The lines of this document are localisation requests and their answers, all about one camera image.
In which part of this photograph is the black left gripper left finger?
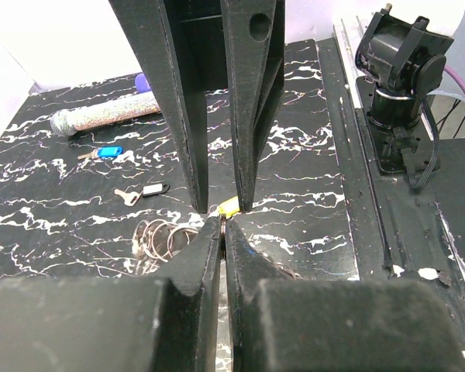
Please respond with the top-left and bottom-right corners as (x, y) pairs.
(151, 217), (222, 371)

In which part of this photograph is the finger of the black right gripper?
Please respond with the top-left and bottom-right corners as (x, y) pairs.
(220, 1), (285, 212)
(110, 1), (208, 213)

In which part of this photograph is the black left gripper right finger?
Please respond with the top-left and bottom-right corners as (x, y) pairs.
(223, 220), (294, 371)

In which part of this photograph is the yellow key tag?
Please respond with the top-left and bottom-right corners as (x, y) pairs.
(217, 196), (240, 219)

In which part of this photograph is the black key tag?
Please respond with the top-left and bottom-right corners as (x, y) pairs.
(142, 183), (170, 198)

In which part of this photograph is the purple toy microphone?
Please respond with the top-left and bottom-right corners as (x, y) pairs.
(50, 73), (160, 136)

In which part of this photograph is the silver key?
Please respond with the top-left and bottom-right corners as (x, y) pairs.
(114, 189), (141, 207)

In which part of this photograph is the blue key tag with key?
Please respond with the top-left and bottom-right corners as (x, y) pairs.
(77, 146), (123, 160)

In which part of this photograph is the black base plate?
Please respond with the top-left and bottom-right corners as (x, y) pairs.
(318, 39), (465, 342)

